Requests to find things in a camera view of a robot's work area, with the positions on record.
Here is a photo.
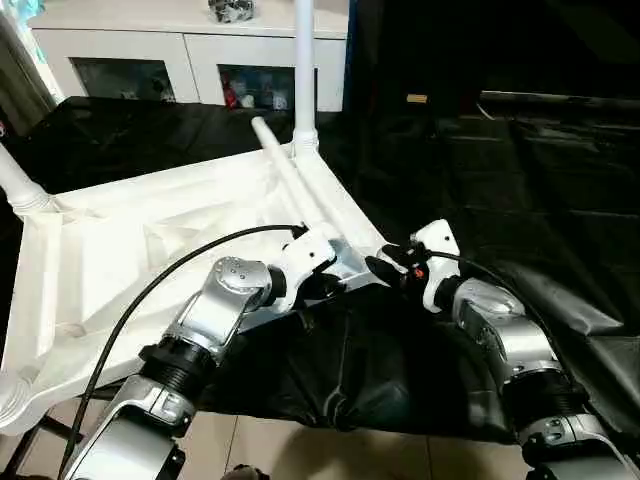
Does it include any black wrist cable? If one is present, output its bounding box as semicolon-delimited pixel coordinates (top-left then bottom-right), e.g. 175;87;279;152
424;248;566;356
58;224;310;477

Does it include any black plastic mat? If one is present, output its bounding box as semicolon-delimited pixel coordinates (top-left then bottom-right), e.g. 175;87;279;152
0;95;640;446

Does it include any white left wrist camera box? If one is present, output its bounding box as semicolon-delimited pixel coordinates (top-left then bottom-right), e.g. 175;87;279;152
274;221;342;307

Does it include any grey crumpled object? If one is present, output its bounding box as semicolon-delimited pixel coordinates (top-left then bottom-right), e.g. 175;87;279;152
207;0;255;24

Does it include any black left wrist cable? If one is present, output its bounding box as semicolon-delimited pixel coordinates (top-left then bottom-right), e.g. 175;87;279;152
58;224;310;477

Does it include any white plastic table top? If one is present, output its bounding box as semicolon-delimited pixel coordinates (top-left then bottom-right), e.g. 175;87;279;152
0;138;390;437

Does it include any black low shelf board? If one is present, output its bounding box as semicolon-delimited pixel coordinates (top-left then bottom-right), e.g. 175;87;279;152
478;90;640;111

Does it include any white sideboard cabinet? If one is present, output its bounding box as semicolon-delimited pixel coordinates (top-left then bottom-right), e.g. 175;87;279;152
28;0;350;113

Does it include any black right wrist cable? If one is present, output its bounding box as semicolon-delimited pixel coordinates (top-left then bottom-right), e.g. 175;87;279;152
424;248;566;356

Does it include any black folding table frame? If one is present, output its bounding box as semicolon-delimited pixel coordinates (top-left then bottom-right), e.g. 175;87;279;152
0;412;89;473

